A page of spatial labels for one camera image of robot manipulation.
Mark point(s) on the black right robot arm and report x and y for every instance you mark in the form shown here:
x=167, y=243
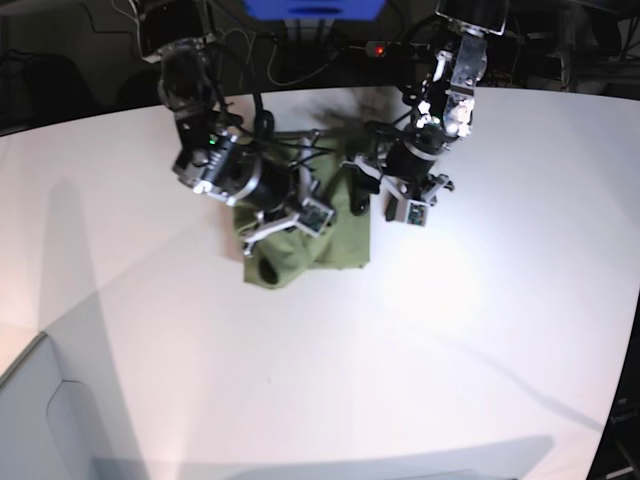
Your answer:
x=219, y=158

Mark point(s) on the blue box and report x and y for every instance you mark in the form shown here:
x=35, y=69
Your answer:
x=272, y=10

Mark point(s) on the aluminium profile post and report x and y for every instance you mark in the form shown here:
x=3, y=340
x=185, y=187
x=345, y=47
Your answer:
x=308, y=29

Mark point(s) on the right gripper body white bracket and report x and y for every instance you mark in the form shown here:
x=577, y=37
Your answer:
x=282, y=198

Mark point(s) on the green T-shirt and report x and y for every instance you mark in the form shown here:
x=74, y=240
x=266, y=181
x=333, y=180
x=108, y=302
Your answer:
x=283, y=257

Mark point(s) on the black power strip red switch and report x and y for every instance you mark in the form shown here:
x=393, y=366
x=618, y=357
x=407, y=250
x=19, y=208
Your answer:
x=397, y=50

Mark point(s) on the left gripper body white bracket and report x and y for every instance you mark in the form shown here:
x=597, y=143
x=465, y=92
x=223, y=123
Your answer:
x=406, y=178

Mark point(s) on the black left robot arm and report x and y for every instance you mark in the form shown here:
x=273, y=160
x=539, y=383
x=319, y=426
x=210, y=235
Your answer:
x=440, y=112

